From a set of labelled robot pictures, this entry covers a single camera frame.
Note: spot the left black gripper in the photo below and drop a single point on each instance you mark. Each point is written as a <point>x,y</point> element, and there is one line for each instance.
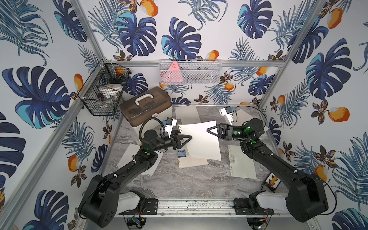
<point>177,139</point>

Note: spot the white mesh wall shelf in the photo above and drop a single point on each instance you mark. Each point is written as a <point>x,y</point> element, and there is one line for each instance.
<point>196,71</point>

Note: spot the cream notebook back right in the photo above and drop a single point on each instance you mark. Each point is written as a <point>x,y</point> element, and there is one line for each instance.
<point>240,117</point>

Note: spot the pale green spiral notebook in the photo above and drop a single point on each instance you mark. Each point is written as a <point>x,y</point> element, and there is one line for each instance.
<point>241,165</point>

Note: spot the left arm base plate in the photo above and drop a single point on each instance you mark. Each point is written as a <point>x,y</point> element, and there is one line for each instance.
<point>146,206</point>

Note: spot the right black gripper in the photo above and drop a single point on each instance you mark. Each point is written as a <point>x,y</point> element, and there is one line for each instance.
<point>228,132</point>

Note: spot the aluminium front rail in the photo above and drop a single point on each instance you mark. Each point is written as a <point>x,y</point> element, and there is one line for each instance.
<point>198,207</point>

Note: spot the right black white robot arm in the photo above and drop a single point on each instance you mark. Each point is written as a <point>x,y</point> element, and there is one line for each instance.
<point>306,196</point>

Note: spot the cream spiral notebook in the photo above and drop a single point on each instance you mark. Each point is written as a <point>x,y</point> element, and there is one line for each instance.
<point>187,114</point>

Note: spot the pink triangle item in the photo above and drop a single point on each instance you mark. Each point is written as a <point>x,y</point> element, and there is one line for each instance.
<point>172,74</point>

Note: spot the white bowl in basket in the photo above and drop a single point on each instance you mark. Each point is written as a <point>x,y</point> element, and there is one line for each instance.
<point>110,90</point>

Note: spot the large cream notebook blue label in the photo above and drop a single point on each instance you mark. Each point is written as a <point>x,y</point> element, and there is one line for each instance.
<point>185,160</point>

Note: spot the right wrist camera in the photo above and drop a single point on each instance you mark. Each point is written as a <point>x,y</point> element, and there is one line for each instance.
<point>227,113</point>

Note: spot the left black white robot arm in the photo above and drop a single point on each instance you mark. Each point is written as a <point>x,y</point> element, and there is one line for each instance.
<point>103,198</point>

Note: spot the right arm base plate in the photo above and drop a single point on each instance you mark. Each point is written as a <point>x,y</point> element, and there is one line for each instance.
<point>250,207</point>

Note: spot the green circuit board left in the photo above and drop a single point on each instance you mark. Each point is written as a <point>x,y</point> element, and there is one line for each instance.
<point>137,221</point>

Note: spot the brown lid storage box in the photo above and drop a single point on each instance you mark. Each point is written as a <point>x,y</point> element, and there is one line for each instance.
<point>152,103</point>

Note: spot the black wire basket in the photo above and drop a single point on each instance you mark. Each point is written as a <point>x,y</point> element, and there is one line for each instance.
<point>105,73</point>

